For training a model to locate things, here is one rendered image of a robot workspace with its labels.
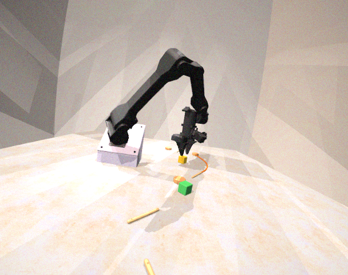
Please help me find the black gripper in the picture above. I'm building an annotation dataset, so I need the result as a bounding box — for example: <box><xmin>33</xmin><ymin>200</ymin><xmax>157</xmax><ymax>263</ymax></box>
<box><xmin>171</xmin><ymin>122</ymin><xmax>197</xmax><ymax>156</ymax></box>

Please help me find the round wooden disc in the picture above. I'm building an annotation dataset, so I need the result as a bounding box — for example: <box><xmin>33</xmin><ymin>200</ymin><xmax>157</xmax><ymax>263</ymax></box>
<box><xmin>173</xmin><ymin>176</ymin><xmax>186</xmax><ymax>184</ymax></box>

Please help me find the yellow wooden block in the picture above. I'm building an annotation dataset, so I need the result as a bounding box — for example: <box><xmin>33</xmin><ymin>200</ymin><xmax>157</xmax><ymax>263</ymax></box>
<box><xmin>178</xmin><ymin>156</ymin><xmax>187</xmax><ymax>164</ymax></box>

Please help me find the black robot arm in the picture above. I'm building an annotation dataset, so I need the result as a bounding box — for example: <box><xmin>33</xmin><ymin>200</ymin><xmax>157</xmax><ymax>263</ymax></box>
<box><xmin>105</xmin><ymin>48</ymin><xmax>209</xmax><ymax>148</ymax></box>

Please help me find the green cube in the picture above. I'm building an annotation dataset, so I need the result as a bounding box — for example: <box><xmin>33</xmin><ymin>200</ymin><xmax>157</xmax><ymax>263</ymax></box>
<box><xmin>178</xmin><ymin>180</ymin><xmax>192</xmax><ymax>196</ymax></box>

